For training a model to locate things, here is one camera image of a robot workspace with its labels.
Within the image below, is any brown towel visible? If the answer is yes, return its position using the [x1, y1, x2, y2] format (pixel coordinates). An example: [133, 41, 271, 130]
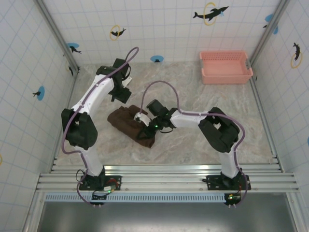
[107, 104, 155, 149]

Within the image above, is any blue oval shark sticker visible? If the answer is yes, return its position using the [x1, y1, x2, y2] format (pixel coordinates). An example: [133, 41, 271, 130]
[66, 43, 82, 55]

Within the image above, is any blue circle diver sticker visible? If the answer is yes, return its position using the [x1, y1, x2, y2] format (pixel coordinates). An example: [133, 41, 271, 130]
[32, 86, 46, 101]

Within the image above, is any pink plastic basket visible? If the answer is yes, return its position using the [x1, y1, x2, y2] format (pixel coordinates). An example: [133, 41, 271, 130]
[199, 50, 254, 85]

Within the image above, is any blue patch fish sticker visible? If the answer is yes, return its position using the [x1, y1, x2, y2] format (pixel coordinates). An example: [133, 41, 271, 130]
[262, 14, 279, 35]

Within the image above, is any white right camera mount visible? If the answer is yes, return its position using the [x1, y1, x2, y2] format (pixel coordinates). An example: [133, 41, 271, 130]
[133, 112, 151, 127]

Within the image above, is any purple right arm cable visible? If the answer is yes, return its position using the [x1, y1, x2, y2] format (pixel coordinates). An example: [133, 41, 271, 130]
[140, 81, 249, 208]

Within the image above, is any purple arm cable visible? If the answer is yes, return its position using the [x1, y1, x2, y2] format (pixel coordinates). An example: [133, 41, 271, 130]
[140, 81, 249, 208]
[61, 47, 140, 208]

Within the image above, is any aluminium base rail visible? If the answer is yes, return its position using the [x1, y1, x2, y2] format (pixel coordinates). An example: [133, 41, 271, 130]
[36, 164, 300, 194]

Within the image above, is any small dolphin and ring sticker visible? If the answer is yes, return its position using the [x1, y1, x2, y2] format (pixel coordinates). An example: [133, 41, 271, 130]
[110, 24, 127, 41]

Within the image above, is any yellow ring seal sticker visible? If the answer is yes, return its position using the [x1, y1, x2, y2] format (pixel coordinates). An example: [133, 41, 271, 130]
[65, 59, 74, 77]

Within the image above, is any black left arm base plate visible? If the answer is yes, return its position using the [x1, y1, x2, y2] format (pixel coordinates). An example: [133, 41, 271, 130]
[78, 174, 123, 192]

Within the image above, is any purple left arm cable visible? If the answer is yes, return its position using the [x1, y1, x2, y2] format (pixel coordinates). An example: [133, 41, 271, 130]
[61, 47, 140, 208]

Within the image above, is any white slotted cable duct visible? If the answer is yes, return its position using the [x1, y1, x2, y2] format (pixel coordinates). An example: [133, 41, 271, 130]
[44, 193, 296, 203]

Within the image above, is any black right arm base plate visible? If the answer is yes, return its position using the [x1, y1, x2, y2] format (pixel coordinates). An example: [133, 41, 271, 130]
[202, 174, 252, 192]

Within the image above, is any aluminium corner post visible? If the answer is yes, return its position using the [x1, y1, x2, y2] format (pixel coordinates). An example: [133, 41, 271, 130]
[36, 0, 81, 74]
[249, 0, 292, 67]

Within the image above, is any large dolphins and ring sticker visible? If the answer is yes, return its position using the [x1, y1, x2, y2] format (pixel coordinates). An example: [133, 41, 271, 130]
[192, 1, 229, 26]

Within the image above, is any orca and yellow ring sticker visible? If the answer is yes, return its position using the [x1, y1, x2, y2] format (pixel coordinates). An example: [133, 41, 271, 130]
[290, 42, 304, 69]

